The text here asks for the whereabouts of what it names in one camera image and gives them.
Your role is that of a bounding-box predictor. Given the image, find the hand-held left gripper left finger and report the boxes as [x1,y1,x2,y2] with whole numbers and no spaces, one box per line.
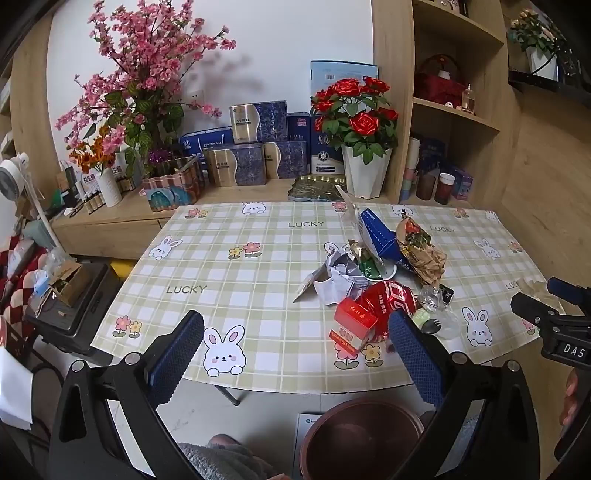
[47,310,206,480]

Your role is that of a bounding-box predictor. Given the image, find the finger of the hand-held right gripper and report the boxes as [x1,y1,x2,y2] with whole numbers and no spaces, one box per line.
[510,292,561,333]
[547,277,591,317]

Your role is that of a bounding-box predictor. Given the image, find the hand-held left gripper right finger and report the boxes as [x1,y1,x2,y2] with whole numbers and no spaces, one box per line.
[388,310,557,480]

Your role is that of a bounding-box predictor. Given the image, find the clear plastic dome lid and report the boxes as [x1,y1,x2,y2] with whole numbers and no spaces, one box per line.
[418,286,462,340]

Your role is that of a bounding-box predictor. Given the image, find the crushed red cola can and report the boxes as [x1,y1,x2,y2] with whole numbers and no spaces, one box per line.
[360,279,419,344]

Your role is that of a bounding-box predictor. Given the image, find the small red carton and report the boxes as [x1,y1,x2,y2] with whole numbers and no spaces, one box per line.
[329,298,377,361]

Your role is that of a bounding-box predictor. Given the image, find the brown round waste bin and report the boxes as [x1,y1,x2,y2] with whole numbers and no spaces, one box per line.
[305,399,428,480]

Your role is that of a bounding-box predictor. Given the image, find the brown snack bag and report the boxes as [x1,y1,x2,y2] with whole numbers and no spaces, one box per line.
[398,216,448,286]

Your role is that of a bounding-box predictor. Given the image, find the gold and green wrapper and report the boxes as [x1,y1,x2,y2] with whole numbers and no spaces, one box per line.
[347,239,386,278]

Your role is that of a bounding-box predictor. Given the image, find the blue and white carton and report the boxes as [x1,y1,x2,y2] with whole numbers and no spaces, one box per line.
[337,185,404,271]

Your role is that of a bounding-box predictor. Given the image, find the person's right hand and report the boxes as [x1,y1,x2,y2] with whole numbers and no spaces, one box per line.
[560,369,581,428]

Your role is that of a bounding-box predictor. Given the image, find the black hard case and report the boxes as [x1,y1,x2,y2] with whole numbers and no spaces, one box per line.
[24,262,122,356]

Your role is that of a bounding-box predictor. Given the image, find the person's bare knee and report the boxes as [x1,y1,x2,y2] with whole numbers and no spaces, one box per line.
[208,434,250,450]

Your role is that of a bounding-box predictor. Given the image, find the green checked rabbit tablecloth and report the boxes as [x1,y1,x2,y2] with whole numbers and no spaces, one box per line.
[90,200,561,395]

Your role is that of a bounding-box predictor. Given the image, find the cardboard box of clutter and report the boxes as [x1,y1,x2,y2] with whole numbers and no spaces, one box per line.
[44,258,93,306]

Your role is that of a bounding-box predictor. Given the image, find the blue and white floor leaflet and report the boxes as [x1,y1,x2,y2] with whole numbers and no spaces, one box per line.
[295,411,333,462]

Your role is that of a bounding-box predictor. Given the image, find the wooden sideboard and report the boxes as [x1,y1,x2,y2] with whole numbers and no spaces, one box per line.
[50,178,476,261]

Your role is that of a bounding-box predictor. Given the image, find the dark red cup white rim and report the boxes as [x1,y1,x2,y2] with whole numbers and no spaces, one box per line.
[434,172,456,206]

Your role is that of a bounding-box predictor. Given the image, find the white paper sheet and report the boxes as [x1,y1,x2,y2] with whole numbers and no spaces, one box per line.
[0,346,34,431]

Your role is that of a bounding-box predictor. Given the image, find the red and white checked blanket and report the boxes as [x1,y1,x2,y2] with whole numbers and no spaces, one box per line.
[0,233,54,347]

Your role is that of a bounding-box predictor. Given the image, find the striped wavy basket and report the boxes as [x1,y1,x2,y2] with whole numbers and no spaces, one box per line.
[141,156,206,213]

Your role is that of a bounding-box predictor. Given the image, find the row of small brown bottles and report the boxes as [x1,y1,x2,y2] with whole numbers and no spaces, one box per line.
[79,178,137,215]

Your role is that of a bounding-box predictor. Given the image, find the dark blue shelf box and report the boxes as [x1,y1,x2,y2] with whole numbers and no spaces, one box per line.
[419,137,448,178]

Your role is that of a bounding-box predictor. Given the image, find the orange flowers in white vase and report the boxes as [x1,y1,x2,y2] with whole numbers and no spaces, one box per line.
[69,127,125,208]

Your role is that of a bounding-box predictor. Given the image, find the stack of coloured paper cups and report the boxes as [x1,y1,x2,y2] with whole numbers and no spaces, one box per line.
[401,135,422,202]

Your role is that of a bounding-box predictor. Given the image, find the red roses in white pot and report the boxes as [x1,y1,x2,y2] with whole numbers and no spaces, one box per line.
[311,78,400,200]

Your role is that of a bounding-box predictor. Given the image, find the dark gold-rimmed tray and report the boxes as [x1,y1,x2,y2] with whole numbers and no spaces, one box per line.
[287,174,348,204]

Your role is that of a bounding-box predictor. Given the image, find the blue and gold gift box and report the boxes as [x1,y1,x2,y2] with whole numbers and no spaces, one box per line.
[263,141,308,181]
[204,144,267,188]
[229,100,288,144]

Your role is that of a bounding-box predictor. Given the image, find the black gift bag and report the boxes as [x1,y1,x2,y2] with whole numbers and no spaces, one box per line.
[58,161,85,206]

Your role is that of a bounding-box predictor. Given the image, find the blue and white milk box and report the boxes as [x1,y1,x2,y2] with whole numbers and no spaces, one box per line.
[311,115,346,176]

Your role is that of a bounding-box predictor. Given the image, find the flat blue box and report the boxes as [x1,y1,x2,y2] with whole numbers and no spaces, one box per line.
[179,127,234,155]

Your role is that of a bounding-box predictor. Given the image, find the pale roses in white pot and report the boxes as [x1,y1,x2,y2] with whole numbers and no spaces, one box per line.
[509,8,563,78]

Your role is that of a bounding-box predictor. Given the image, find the red gift basket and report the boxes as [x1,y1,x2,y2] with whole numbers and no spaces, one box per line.
[417,54,466,106]

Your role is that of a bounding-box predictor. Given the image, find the white standing fan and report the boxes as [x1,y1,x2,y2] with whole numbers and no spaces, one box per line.
[0,154,60,252]

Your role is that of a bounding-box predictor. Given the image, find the dark blue carton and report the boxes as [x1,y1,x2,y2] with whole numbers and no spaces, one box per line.
[286,112,312,143]

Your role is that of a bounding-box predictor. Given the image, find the wooden shelf unit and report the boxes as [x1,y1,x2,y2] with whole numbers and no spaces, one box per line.
[372,0,522,204]

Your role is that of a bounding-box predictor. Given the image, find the tall wooden bookcase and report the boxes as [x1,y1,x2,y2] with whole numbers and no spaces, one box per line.
[0,0,61,195]

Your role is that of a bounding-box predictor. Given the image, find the pink blossom artificial plant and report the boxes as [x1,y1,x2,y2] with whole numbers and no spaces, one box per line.
[55,0,237,178]

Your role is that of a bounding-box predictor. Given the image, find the large light blue box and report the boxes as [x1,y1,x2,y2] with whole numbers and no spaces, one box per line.
[309,60,379,95]

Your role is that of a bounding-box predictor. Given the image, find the black wall shelf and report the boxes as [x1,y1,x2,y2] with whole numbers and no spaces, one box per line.
[508,69,591,95]

